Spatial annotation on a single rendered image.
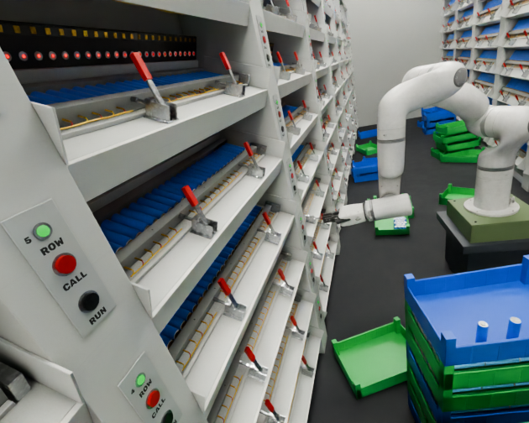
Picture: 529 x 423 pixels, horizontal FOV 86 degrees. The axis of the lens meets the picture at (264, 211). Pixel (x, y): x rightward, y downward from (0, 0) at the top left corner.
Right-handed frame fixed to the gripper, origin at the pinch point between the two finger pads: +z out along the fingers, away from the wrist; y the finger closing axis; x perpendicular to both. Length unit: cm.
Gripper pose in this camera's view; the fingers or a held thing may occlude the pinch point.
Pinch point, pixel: (327, 217)
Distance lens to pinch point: 122.0
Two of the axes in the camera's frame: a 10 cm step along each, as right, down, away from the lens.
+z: -8.8, 1.8, 4.3
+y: 3.1, -4.7, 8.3
